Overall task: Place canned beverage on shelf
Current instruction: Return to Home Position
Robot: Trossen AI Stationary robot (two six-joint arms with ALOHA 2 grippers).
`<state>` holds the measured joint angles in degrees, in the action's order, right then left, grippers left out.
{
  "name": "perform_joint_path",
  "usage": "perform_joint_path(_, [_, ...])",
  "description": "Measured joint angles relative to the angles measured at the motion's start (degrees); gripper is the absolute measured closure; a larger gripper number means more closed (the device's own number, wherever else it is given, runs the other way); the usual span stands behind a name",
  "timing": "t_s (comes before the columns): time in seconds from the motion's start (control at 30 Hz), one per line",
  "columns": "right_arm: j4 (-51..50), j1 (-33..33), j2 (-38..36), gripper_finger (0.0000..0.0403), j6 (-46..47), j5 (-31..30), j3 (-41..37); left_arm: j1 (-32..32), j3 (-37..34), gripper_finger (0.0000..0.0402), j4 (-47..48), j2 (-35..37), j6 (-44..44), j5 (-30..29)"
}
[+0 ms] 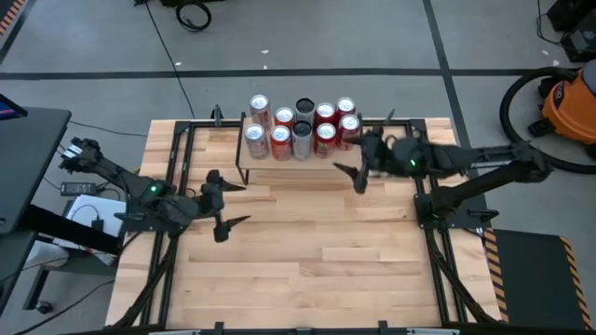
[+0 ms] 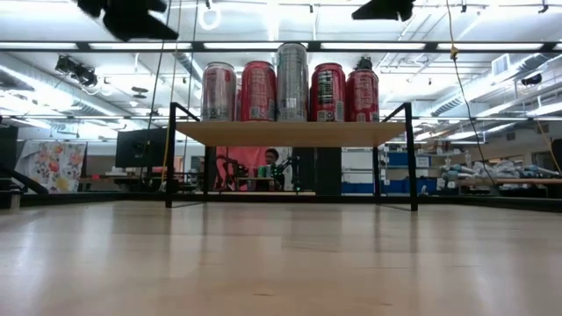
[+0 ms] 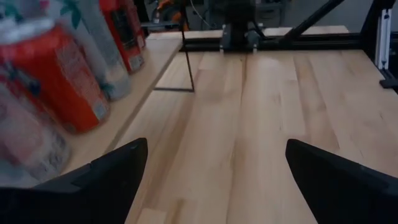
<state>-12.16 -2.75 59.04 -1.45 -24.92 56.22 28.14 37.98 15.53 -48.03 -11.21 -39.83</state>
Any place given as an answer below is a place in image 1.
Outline dark tablet screen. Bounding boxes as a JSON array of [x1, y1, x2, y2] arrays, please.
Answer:
[[0, 92, 28, 121]]

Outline black mat hazard stripes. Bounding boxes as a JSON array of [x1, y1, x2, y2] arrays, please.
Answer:
[[482, 227, 595, 331]]

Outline black power adapter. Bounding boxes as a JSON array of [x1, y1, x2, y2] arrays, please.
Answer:
[[60, 181, 98, 197]]

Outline black floor equipment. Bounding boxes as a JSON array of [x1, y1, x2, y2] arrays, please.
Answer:
[[535, 0, 596, 64]]

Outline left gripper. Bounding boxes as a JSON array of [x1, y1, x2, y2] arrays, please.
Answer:
[[198, 168, 252, 244]]

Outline black side desk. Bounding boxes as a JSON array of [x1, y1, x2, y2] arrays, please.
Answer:
[[0, 105, 125, 313]]

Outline orange shop vacuum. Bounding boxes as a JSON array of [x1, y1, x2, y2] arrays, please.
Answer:
[[498, 66, 596, 176], [528, 59, 596, 159]]

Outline red Coke Zero can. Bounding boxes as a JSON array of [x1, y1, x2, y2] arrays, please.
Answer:
[[314, 122, 338, 159]]

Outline slim silver can black top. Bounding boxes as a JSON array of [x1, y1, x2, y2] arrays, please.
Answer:
[[294, 96, 317, 125], [291, 120, 314, 162]]

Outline black metal table frame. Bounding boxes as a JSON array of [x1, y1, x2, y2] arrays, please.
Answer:
[[109, 118, 503, 335]]

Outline silver Diet Coke can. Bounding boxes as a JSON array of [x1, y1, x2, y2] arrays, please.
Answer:
[[249, 93, 274, 131], [243, 123, 270, 161]]

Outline orange Fanta can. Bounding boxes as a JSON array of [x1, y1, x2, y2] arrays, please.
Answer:
[[273, 106, 296, 129], [269, 124, 293, 162]]

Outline wooden shelf black metal legs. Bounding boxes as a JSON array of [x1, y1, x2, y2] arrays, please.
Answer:
[[235, 111, 372, 187]]

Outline white paper sheets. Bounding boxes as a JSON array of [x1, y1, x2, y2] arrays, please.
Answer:
[[52, 194, 128, 252]]

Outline long black floor cable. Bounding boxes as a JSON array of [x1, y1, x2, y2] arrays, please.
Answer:
[[133, 0, 196, 120]]

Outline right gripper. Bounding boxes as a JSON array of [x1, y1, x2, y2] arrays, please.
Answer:
[[332, 128, 400, 195]]

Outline coiled black floor cable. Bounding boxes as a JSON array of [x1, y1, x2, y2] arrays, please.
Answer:
[[174, 0, 213, 34]]

